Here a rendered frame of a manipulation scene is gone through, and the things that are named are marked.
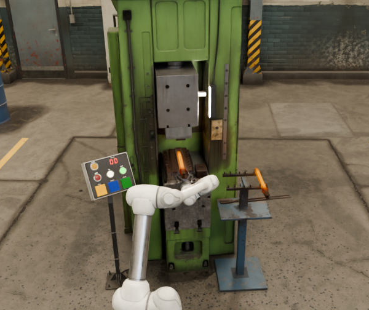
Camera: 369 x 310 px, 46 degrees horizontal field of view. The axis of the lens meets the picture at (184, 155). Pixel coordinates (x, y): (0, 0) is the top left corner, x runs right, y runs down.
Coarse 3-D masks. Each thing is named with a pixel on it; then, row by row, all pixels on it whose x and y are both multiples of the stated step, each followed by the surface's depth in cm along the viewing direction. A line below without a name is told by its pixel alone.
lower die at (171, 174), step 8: (168, 152) 376; (176, 152) 372; (184, 152) 373; (168, 160) 363; (176, 160) 360; (184, 160) 360; (168, 168) 350; (176, 168) 348; (184, 168) 345; (168, 176) 344
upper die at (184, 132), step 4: (188, 124) 331; (164, 128) 338; (168, 128) 326; (172, 128) 326; (176, 128) 327; (180, 128) 327; (184, 128) 327; (188, 128) 328; (168, 132) 327; (172, 132) 328; (176, 132) 328; (180, 132) 328; (184, 132) 329; (188, 132) 329; (168, 136) 329; (172, 136) 329; (176, 136) 329; (180, 136) 330; (184, 136) 330; (188, 136) 331
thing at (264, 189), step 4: (256, 168) 350; (256, 172) 343; (260, 176) 338; (260, 180) 332; (264, 184) 327; (264, 188) 320; (268, 188) 320; (264, 192) 316; (268, 192) 316; (268, 196) 312
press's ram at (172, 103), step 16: (160, 64) 337; (192, 64) 336; (160, 80) 309; (176, 80) 310; (192, 80) 312; (160, 96) 314; (176, 96) 315; (192, 96) 317; (160, 112) 320; (176, 112) 321; (192, 112) 322; (160, 128) 325
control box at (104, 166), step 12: (108, 156) 321; (120, 156) 325; (84, 168) 313; (108, 168) 320; (120, 168) 324; (96, 180) 315; (108, 180) 319; (120, 180) 323; (132, 180) 327; (96, 192) 314; (108, 192) 318; (120, 192) 322
